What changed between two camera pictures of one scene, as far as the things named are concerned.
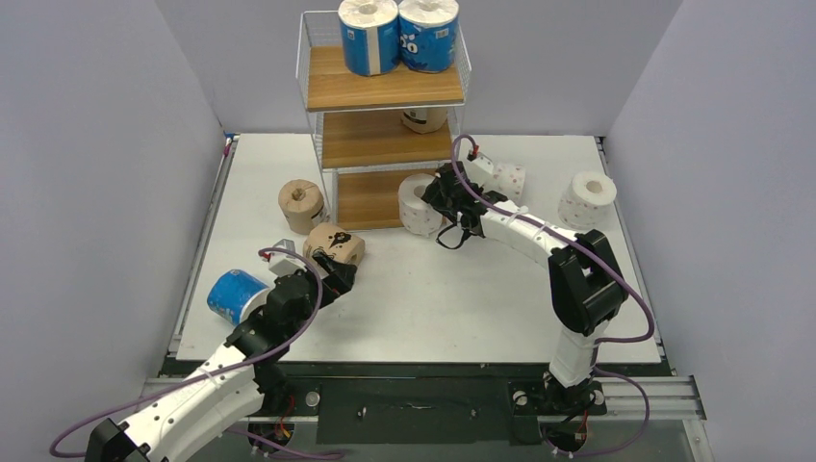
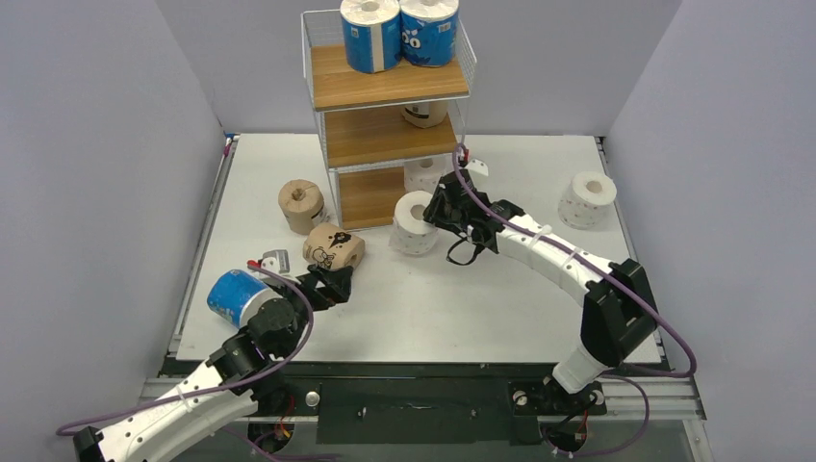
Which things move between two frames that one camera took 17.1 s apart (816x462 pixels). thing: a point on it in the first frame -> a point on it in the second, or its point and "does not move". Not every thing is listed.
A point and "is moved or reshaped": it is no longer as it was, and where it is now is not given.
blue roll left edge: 233,295 does not move
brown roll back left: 300,200 does not move
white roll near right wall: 586,200 does not move
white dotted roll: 418,216 is moved or reshaped
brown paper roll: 423,119 is moved or reshaped
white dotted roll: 509,179 -> 412,233
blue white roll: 369,31 does not move
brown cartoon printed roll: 342,244 does not move
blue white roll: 427,32 does not move
